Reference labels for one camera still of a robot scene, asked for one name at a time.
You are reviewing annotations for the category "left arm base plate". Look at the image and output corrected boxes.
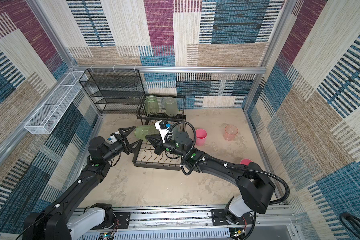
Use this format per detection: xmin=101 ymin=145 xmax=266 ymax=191
xmin=92 ymin=212 xmax=131 ymax=231

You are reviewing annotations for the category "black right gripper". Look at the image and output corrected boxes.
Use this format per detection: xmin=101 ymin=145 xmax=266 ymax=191
xmin=145 ymin=133 xmax=186 ymax=158

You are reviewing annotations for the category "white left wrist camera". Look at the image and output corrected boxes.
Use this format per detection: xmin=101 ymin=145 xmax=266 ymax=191
xmin=108 ymin=135 xmax=117 ymax=144

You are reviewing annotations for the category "white wire mesh basket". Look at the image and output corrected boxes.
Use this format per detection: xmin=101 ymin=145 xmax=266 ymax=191
xmin=25 ymin=72 xmax=84 ymax=135

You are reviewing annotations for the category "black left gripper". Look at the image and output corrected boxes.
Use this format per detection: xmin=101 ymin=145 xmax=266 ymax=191
xmin=102 ymin=127 xmax=141 ymax=164

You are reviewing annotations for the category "pale frosted green cup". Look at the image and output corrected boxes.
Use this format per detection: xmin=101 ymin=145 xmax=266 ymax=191
xmin=165 ymin=97 xmax=179 ymax=117

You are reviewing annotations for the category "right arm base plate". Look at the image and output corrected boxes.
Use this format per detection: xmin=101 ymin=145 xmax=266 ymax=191
xmin=207 ymin=209 xmax=254 ymax=226

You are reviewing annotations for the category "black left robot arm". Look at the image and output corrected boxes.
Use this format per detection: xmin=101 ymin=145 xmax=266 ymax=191
xmin=19 ymin=127 xmax=138 ymax=240

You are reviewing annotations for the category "black mesh shelf rack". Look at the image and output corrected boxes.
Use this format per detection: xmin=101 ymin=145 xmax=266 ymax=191
xmin=79 ymin=69 xmax=146 ymax=114

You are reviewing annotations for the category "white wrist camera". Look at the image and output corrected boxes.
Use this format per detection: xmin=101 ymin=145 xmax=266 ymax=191
xmin=155 ymin=120 xmax=173 ymax=143
xmin=108 ymin=135 xmax=117 ymax=144

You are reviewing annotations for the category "opaque pink cup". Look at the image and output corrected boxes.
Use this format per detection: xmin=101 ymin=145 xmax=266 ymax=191
xmin=196 ymin=129 xmax=208 ymax=146

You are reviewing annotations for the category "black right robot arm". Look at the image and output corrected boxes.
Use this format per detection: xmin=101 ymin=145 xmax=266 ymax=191
xmin=146 ymin=132 xmax=276 ymax=225

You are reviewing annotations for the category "black two-tier dish rack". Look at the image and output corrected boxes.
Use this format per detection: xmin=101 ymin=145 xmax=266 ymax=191
xmin=133 ymin=94 xmax=187 ymax=171

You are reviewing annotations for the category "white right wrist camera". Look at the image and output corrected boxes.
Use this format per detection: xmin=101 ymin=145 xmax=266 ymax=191
xmin=155 ymin=120 xmax=173 ymax=143

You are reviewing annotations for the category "aluminium front rail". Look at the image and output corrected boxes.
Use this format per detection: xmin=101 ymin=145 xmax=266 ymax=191
xmin=72 ymin=205 xmax=304 ymax=240

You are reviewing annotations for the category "clear pink cup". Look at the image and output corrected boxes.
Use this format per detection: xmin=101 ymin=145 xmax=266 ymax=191
xmin=224 ymin=125 xmax=238 ymax=141

